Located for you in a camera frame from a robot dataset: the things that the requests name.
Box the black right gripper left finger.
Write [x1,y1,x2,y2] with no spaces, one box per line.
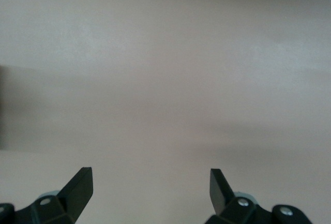
[0,167,94,224]

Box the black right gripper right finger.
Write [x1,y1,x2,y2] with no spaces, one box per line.
[205,168,312,224]

